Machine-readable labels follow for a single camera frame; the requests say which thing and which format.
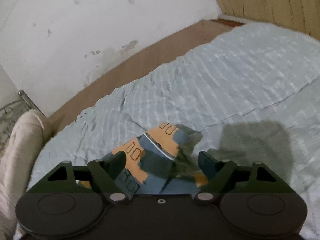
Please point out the light wooden panel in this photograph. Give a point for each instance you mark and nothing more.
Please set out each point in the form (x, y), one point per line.
(262, 0)

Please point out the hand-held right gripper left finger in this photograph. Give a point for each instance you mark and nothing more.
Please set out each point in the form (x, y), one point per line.
(118, 163)

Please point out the metal bed post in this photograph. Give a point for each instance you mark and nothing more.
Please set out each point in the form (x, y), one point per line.
(27, 98)

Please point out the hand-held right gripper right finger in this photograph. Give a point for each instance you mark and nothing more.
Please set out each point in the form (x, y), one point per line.
(207, 165)

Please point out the cream rolled pillow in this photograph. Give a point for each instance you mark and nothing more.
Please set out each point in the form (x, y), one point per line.
(17, 155)

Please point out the light blue ribbed blanket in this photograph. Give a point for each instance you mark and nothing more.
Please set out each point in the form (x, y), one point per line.
(225, 80)

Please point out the blue and orange pants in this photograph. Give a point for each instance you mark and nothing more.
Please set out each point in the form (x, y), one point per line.
(152, 160)

